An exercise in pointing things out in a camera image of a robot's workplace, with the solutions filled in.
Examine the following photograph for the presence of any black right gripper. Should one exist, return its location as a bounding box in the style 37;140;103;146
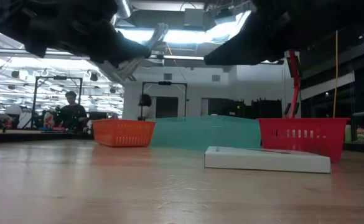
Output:
203;0;341;66

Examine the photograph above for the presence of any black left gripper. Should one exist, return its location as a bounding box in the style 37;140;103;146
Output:
44;0;151;67

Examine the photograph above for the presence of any white card reader box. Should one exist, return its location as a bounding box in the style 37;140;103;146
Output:
203;146;332;174

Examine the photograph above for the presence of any teal translucent plastic bin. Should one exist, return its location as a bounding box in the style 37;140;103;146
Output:
150;115;262;152

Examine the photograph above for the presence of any person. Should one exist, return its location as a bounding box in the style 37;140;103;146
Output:
55;90;89;131
138;93;153;121

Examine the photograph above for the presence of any orange plastic basket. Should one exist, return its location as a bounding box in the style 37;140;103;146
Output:
91;119;156;148

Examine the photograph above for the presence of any red plastic basket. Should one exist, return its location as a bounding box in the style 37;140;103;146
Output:
258;117;351;164

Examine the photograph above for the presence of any white round background object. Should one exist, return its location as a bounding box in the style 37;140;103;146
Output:
6;105;23;121

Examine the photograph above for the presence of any background work table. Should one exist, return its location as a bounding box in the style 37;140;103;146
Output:
0;129;94;144

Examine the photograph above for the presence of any small toy figure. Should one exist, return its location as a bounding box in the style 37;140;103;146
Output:
354;126;364;144

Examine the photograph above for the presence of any silver ceiling duct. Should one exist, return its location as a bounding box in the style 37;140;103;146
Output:
113;0;133;19

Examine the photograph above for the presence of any black background station frame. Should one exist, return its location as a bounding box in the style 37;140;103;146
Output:
34;75;83;129
140;81;189;121

